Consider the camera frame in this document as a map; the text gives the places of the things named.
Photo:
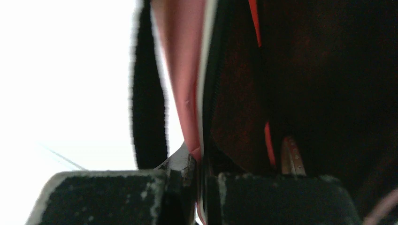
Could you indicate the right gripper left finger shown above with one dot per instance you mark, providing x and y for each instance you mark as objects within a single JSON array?
[{"x": 162, "y": 196}]

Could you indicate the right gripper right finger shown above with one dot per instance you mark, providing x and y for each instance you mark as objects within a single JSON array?
[{"x": 247, "y": 199}]

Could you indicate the pink SPORT racket bag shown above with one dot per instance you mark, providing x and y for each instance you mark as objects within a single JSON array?
[{"x": 245, "y": 74}]

